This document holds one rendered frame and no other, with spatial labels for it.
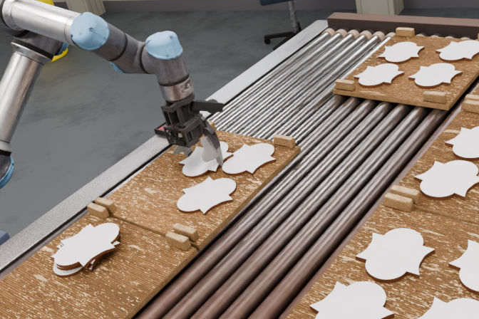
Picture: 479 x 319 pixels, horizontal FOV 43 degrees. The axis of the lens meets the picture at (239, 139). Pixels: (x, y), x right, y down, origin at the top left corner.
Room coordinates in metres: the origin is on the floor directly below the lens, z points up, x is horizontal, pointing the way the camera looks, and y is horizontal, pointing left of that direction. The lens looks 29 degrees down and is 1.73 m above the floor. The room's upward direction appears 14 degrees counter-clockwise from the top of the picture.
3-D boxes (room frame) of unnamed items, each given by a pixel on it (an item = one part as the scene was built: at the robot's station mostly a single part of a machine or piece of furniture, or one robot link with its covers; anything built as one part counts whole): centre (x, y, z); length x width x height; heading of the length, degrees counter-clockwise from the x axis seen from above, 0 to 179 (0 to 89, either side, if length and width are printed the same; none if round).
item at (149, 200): (1.29, 0.12, 0.93); 0.41 x 0.35 x 0.02; 136
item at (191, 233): (1.06, 0.16, 0.95); 0.06 x 0.02 x 0.03; 46
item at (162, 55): (1.33, 0.12, 1.24); 0.09 x 0.08 x 0.11; 52
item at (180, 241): (1.03, 0.18, 0.95); 0.06 x 0.02 x 0.03; 46
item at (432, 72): (1.61, -0.57, 0.94); 0.41 x 0.35 x 0.04; 135
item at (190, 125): (1.33, 0.12, 1.08); 0.09 x 0.08 x 0.12; 137
